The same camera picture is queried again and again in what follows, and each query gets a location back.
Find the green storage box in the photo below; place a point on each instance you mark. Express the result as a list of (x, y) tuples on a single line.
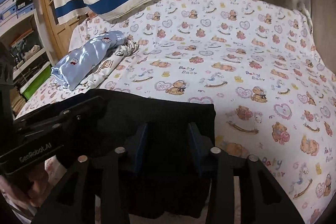
[(34, 84)]

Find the black pants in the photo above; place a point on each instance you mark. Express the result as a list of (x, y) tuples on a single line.
[(164, 174)]

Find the teddy bear print bedsheet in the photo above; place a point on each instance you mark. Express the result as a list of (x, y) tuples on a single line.
[(257, 64)]

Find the wooden door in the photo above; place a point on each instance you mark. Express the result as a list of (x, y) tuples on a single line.
[(59, 34)]

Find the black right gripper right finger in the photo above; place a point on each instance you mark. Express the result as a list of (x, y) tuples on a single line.
[(242, 190)]

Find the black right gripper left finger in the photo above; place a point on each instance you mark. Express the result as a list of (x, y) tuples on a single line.
[(99, 174)]

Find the white patterned folded garment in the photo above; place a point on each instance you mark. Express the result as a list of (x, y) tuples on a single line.
[(105, 68)]

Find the light blue folded garment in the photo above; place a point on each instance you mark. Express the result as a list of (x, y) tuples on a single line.
[(75, 66)]

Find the white storage shelf unit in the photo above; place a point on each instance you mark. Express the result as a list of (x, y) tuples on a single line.
[(21, 35)]

